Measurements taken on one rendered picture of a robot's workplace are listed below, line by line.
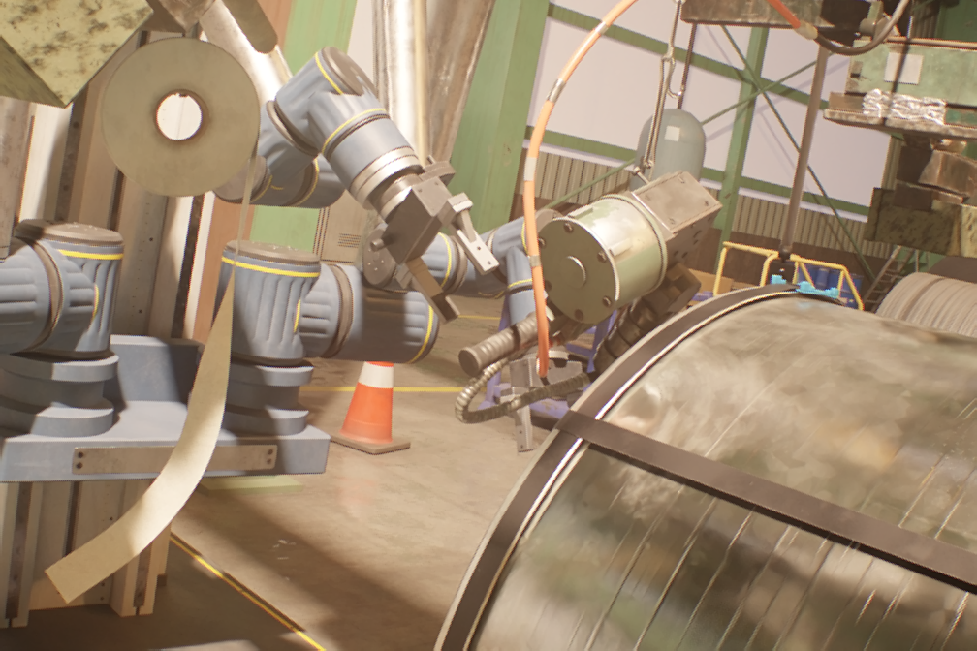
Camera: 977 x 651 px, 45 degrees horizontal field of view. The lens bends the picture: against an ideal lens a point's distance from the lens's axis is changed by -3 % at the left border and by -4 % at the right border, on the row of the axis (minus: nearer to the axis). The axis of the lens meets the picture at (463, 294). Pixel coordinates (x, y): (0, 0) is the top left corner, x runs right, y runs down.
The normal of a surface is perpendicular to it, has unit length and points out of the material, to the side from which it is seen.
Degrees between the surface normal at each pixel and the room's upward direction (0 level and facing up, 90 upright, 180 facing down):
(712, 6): 90
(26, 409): 23
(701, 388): 36
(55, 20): 90
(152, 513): 81
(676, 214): 43
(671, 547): 57
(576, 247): 115
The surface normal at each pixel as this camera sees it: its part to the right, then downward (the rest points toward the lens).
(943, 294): -0.25, -0.84
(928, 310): -0.42, -0.69
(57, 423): 0.43, 0.18
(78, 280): 0.90, -0.26
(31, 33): 0.67, 0.21
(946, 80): -0.72, -0.06
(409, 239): -0.73, 0.36
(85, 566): 0.49, -0.28
